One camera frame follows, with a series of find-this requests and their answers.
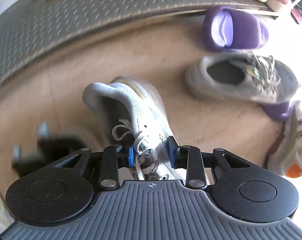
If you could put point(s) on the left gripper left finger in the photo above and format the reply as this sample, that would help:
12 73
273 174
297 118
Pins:
114 158

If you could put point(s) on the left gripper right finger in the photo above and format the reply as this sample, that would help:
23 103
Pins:
189 158

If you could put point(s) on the grey mesh sneaker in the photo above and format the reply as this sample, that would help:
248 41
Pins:
242 76

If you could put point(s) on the grey white sneaker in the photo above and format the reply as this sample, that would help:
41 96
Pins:
131 112

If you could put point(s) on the metal shoe rack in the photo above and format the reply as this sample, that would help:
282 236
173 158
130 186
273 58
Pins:
31 28

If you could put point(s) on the purple slide sandal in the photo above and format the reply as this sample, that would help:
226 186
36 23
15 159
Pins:
226 28
280 112

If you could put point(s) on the beige sneaker orange accent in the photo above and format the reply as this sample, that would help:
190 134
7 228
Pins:
284 158

